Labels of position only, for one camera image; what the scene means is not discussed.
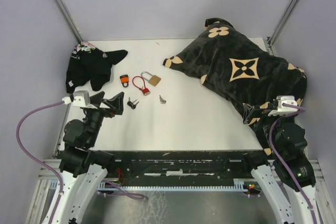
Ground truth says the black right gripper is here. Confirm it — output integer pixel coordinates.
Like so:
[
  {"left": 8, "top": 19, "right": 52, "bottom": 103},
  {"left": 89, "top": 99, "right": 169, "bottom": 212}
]
[{"left": 243, "top": 102, "right": 288, "bottom": 155}]

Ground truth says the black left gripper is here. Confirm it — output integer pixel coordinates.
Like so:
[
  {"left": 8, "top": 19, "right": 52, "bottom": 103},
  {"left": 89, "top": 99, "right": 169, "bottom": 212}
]
[{"left": 85, "top": 91, "right": 124, "bottom": 145}]

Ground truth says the brass padlock silver shackle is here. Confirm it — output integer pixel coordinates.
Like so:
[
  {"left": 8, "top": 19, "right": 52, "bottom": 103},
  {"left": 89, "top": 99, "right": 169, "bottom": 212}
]
[{"left": 140, "top": 71, "right": 161, "bottom": 87}]

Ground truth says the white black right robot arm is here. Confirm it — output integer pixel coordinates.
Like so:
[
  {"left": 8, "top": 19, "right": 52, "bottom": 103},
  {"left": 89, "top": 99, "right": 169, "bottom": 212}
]
[{"left": 241, "top": 95, "right": 320, "bottom": 223}]

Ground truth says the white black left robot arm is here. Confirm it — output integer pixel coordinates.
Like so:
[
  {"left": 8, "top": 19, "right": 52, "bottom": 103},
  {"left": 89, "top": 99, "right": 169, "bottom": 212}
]
[{"left": 43, "top": 91, "right": 124, "bottom": 223}]

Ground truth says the black headed key pair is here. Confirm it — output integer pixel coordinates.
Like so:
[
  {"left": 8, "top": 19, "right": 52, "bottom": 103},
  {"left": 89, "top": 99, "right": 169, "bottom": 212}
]
[{"left": 127, "top": 97, "right": 139, "bottom": 110}]

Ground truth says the orange black small padlock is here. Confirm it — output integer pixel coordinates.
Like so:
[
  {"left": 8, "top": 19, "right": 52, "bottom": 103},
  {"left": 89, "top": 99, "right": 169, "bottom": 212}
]
[{"left": 120, "top": 74, "right": 129, "bottom": 88}]

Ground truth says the black printed garment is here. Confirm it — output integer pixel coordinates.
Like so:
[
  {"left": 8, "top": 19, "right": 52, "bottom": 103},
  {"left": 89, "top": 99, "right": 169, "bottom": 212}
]
[{"left": 66, "top": 41, "right": 128, "bottom": 94}]

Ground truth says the black beige patterned blanket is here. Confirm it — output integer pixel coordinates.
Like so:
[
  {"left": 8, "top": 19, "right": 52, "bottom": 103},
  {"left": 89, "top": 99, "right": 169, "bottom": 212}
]
[{"left": 162, "top": 18, "right": 308, "bottom": 157}]

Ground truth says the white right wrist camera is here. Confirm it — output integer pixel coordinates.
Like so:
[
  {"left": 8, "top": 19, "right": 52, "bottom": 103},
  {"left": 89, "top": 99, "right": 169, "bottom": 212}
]
[{"left": 268, "top": 95, "right": 298, "bottom": 116}]

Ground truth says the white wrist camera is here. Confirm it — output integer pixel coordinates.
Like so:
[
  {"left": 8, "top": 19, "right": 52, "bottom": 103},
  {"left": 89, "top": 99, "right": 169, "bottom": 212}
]
[
  {"left": 62, "top": 90, "right": 90, "bottom": 108},
  {"left": 268, "top": 95, "right": 298, "bottom": 116}
]

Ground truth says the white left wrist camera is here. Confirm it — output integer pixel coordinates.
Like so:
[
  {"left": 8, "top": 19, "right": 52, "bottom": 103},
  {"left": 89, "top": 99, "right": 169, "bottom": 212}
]
[{"left": 62, "top": 90, "right": 90, "bottom": 108}]

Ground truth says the red cable padlock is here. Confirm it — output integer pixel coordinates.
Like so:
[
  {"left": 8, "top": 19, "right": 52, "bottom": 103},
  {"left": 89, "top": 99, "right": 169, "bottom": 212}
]
[{"left": 132, "top": 76, "right": 151, "bottom": 96}]

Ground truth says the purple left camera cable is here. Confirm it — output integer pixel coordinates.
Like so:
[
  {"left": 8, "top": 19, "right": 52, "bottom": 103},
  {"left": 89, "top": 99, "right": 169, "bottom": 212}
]
[{"left": 16, "top": 101, "right": 66, "bottom": 224}]

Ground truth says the black base frame bar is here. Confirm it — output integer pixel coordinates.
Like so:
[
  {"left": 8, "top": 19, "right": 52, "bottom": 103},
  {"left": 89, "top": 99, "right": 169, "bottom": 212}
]
[{"left": 107, "top": 151, "right": 266, "bottom": 187}]

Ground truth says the white slotted cable duct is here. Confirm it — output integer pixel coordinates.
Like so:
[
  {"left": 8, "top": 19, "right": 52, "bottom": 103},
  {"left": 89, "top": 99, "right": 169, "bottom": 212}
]
[{"left": 49, "top": 180, "right": 248, "bottom": 193}]

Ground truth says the left aluminium frame post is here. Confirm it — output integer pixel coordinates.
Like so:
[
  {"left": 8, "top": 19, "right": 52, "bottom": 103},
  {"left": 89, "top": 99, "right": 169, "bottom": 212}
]
[{"left": 53, "top": 0, "right": 82, "bottom": 43}]

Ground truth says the aluminium frame post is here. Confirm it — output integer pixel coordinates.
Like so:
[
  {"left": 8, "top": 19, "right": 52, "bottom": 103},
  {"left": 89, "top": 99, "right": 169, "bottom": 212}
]
[
  {"left": 53, "top": 0, "right": 82, "bottom": 43},
  {"left": 267, "top": 0, "right": 300, "bottom": 55}
]

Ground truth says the right aluminium frame post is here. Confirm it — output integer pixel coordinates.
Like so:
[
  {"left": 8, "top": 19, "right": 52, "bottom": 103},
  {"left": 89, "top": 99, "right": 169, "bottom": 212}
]
[{"left": 267, "top": 0, "right": 300, "bottom": 55}]

